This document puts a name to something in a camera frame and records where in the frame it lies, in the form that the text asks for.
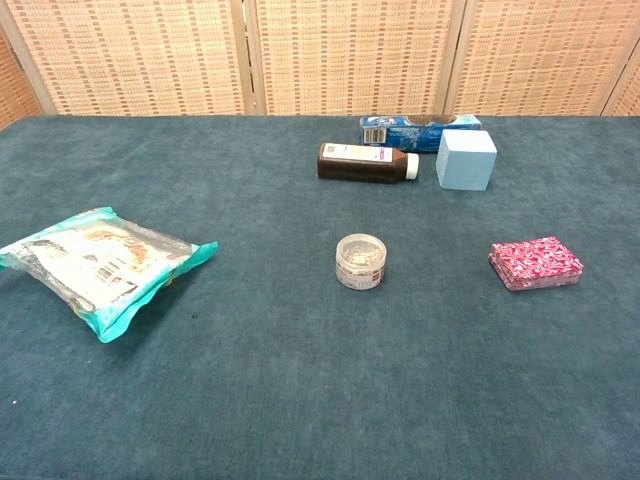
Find pink patterned card stack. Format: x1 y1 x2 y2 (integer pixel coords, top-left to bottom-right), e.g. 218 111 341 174
488 235 585 294

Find clear round plastic jar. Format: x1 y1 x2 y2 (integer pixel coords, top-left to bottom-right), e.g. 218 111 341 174
335 232 388 291

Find brown medicine bottle white cap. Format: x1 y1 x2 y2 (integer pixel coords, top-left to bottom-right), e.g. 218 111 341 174
316 142 421 185

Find blue cookie box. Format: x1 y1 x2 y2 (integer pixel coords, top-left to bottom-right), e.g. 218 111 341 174
359 113 483 154

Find teal felt table cover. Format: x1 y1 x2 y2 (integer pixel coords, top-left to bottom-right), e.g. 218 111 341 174
0 114 640 480

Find light blue cube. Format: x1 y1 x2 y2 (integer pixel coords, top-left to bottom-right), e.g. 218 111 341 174
435 128 498 192

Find woven bamboo screen panel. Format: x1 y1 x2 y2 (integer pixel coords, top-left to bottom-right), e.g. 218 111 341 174
0 29 44 131
602 49 640 117
444 0 640 117
0 0 251 117
244 0 469 117

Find teal white snack bag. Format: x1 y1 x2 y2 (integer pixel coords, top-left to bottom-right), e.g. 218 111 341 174
0 206 220 345

